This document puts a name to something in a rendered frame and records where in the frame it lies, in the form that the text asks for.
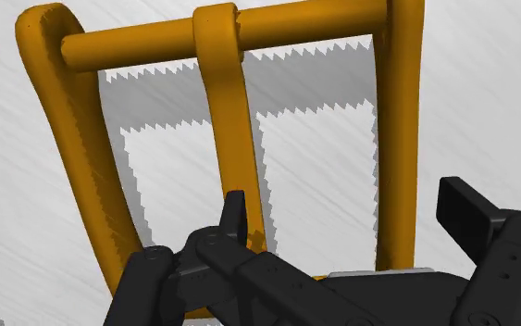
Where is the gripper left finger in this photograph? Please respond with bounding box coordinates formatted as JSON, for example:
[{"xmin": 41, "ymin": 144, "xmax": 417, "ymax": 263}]
[{"xmin": 103, "ymin": 190, "xmax": 378, "ymax": 326}]

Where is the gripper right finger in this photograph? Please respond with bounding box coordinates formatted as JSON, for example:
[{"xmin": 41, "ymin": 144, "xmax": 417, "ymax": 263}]
[{"xmin": 435, "ymin": 176, "xmax": 521, "ymax": 326}]

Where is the orange wooden rack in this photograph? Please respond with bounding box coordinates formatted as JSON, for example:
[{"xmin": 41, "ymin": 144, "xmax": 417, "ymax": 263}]
[{"xmin": 15, "ymin": 0, "xmax": 427, "ymax": 320}]

